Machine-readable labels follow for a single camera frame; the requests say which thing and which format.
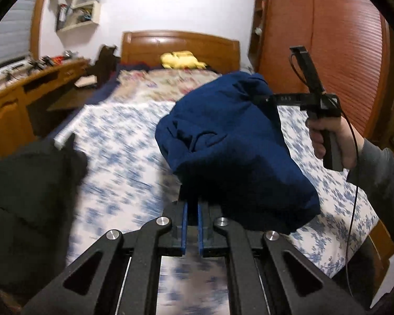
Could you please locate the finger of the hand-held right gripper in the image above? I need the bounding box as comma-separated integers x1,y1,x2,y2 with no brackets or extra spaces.
251,94,276,105

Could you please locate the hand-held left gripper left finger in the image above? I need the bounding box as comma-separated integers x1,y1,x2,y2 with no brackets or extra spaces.
20,200,189,315

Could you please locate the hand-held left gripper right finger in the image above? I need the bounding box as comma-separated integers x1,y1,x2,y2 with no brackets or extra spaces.
197,200,375,315

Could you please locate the navy blue suit jacket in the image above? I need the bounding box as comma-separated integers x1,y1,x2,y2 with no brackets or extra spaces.
155,70,320,235

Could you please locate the person's right forearm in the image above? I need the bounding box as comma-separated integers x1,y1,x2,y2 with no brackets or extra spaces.
346,138,394,246

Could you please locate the person's right hand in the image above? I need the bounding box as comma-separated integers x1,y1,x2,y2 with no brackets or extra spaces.
306,115,365,170

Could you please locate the wooden louvered wardrobe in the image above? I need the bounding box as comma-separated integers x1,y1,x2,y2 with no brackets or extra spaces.
248,0,394,138

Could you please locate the yellow plush toy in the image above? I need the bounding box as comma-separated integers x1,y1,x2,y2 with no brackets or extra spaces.
160,51,207,70

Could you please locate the bed with floral sheet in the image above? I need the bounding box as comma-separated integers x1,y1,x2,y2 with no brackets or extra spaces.
54,100,380,279

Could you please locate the pink floral blanket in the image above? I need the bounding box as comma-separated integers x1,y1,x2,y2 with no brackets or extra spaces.
112,69,224,104

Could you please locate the wooden headboard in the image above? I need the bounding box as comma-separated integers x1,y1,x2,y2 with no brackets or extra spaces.
121,30,394,299

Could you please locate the black cloth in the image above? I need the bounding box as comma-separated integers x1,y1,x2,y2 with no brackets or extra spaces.
0,134,87,306

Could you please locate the dark wooden chair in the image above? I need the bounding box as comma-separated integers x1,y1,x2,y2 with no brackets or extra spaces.
74,45,119,88

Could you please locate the long wooden desk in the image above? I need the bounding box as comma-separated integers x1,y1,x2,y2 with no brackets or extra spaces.
0,57,92,171

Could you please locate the black tool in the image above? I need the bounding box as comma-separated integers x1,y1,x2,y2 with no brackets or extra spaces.
29,57,53,70

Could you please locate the grey window blind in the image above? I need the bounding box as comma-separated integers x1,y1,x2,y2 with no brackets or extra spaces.
0,0,42,69

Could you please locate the black cable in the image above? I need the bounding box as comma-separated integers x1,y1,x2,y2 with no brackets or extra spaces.
338,105,362,289

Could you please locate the white wall shelf unit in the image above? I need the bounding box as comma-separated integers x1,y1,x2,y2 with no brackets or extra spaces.
51,0,109,33

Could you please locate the wooden window frame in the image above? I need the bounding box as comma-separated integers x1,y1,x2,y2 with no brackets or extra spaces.
29,0,51,56

